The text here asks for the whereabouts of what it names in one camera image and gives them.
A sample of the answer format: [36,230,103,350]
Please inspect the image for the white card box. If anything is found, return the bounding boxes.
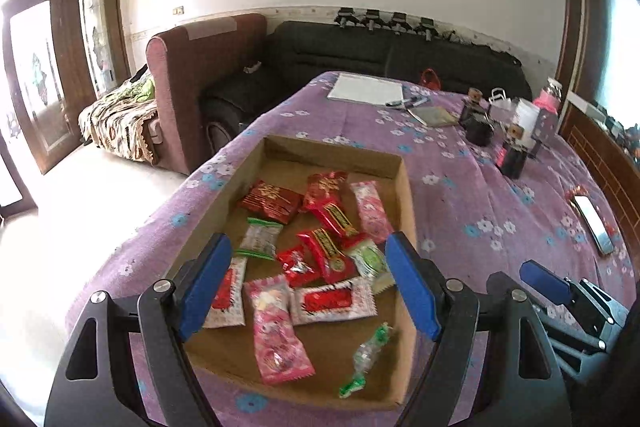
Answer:
[510,98,541,140]

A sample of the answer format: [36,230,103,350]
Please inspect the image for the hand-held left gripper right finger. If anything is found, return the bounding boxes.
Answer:
[385,231,573,427]

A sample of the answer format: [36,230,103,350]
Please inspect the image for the light green snack packet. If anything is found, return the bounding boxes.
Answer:
[347,239,396,294]

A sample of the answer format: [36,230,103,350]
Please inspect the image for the white red snack packet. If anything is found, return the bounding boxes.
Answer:
[202,256,248,329]
[290,278,377,326]

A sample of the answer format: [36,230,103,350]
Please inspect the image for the wooden glass door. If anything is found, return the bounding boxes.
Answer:
[0,0,132,210]

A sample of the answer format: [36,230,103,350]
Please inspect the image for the white paper pad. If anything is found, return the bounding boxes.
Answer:
[327,74,404,106]

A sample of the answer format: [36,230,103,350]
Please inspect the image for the grey notebook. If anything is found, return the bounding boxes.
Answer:
[406,106,459,128]

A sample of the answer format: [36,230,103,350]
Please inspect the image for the large pink snack packet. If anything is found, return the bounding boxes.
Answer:
[243,274,316,386]

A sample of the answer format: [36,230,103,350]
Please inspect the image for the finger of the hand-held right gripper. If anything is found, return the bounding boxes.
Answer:
[542,323,614,378]
[520,259,629,338]

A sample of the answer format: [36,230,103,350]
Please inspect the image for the pens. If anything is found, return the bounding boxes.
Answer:
[386,95,431,109]

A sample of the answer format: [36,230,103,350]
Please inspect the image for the green patterned cushion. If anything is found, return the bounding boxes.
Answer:
[127,74,156,104]

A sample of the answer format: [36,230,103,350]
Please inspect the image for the dark red gold packet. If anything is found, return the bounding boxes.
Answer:
[237,180,304,226]

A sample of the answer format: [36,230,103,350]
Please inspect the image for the patterned blanket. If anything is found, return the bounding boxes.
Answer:
[78,74,162,164]

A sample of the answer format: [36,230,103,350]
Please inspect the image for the green white snack packet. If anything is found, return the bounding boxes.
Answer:
[235,217,284,262]

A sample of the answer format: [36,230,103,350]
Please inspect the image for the pink lidded jar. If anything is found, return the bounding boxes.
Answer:
[532,77,564,144]

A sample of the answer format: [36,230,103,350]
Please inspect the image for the small pink snack packet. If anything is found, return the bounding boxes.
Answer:
[350,180,396,244]

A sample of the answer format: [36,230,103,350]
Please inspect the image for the black sofa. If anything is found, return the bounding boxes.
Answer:
[200,21,534,154]

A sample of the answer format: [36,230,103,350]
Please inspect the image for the smartphone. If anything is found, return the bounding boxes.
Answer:
[572,196,616,256]

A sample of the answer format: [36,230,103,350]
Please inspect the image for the green clear twisted candy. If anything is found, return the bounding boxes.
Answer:
[338,323,394,398]

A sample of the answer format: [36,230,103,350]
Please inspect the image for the black bottle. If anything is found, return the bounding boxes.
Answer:
[497,127,529,180]
[459,89,496,147]

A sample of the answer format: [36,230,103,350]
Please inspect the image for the wooden bench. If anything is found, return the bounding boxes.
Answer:
[557,92,640,279]

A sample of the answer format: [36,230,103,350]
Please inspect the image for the maroon armchair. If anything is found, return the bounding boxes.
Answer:
[146,13,269,178]

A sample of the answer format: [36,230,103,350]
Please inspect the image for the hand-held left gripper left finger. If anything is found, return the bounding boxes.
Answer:
[44,232,233,427]

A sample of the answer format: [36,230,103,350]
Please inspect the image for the white paper bag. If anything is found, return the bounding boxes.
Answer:
[488,88,519,124]

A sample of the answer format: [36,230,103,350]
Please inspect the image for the small red foil candy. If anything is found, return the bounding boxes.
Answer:
[276,245,322,288]

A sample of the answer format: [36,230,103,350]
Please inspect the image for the brown cardboard box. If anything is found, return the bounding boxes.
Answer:
[167,135,418,410]

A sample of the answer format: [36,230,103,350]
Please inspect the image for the row of devices on sofa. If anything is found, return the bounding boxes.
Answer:
[336,8,437,42]

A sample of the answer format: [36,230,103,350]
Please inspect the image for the red patterned snack packet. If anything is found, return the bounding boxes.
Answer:
[300,170,349,213]

